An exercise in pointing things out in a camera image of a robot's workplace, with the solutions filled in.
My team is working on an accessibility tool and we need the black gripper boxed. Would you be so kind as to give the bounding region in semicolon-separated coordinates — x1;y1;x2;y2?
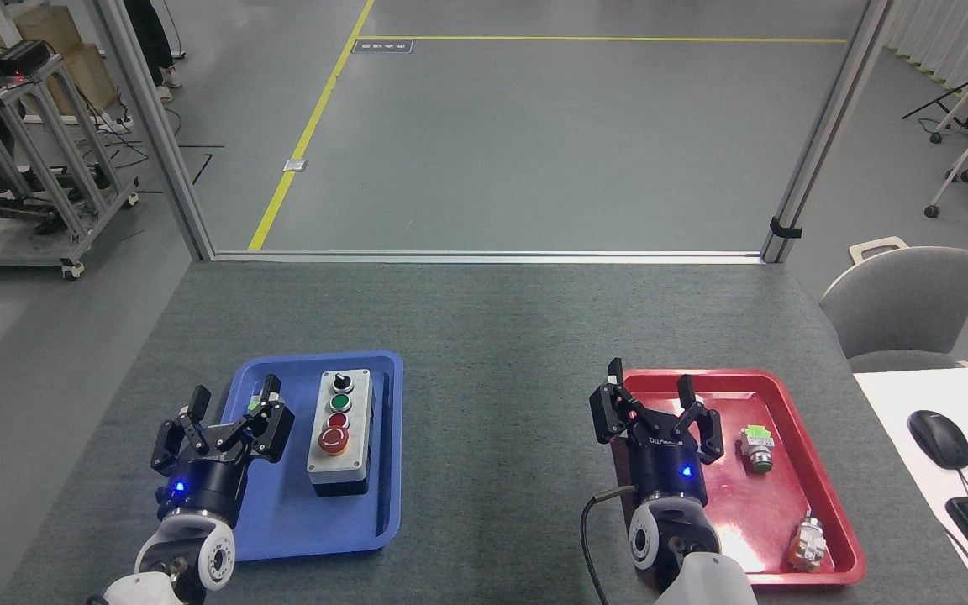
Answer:
589;357;725;507
150;374;297;529

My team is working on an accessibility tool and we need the grey four-button control box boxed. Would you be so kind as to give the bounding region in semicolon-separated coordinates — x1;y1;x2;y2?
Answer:
306;368;376;499

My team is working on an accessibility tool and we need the cardboard box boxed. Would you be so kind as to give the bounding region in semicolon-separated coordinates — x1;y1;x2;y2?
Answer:
0;6;120;120

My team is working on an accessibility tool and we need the blue plastic tray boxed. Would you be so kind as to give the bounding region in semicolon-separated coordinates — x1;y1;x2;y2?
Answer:
187;350;404;563

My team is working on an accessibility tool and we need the red plastic tray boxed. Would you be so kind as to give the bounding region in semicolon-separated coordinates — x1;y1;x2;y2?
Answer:
610;368;867;587

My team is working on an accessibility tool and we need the white desk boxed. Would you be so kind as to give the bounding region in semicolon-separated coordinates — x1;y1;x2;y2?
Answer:
852;365;968;605

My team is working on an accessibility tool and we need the black computer mouse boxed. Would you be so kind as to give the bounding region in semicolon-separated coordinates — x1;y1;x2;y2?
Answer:
907;408;968;471

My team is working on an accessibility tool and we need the person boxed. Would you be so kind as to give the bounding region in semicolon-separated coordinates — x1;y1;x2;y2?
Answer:
122;0;185;106

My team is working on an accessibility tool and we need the white curtain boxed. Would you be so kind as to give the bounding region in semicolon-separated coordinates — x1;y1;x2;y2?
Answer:
882;0;968;95

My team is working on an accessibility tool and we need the green push button switch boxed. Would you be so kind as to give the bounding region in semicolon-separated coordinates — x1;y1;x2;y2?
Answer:
740;423;776;475

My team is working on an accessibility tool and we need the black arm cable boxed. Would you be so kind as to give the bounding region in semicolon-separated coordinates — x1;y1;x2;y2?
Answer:
580;485;638;605

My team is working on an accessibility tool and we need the silver switch module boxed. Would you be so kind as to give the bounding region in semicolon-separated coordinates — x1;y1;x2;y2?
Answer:
788;509;830;575

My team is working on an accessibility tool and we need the silver table edge rail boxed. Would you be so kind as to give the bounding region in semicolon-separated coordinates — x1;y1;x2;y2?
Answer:
211;249;767;266

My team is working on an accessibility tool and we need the aluminium frame cart on wheels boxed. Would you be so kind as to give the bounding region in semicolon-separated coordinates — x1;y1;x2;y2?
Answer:
0;50;141;283

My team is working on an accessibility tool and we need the silver aluminium post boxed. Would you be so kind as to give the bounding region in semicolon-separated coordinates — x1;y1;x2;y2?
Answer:
95;0;217;262
759;0;897;266

